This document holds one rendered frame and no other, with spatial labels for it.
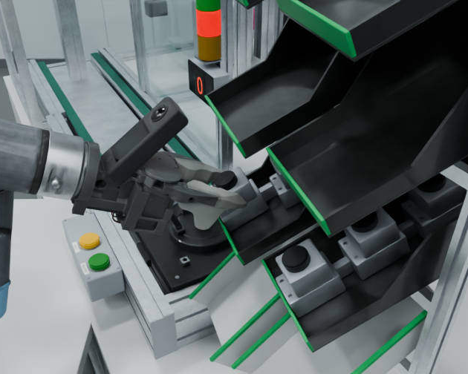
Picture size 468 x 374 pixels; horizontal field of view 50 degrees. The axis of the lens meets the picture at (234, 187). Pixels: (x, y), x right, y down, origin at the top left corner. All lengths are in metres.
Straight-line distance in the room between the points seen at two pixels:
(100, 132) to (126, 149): 0.97
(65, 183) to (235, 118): 0.21
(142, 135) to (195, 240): 0.44
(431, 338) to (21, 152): 0.48
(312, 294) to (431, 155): 0.21
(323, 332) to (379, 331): 0.15
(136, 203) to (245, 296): 0.28
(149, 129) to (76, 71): 1.36
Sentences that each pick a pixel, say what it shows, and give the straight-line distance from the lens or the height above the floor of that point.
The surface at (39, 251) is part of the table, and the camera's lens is 1.24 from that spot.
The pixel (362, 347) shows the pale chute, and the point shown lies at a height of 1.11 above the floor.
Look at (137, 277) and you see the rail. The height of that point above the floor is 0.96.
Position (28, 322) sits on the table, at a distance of 1.09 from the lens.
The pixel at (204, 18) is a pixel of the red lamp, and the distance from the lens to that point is 1.04.
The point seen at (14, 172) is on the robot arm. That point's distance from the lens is 0.57.
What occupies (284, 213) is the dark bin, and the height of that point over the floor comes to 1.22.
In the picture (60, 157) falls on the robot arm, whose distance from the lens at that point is 0.57.
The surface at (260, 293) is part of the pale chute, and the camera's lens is 0.79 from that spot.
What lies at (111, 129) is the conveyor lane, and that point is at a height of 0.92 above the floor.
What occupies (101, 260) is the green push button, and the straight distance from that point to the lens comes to 1.00.
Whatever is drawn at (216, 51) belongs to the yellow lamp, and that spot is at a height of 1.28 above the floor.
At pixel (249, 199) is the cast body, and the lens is 0.66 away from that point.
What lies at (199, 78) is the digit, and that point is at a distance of 1.09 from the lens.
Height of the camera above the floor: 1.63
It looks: 35 degrees down
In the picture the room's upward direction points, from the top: straight up
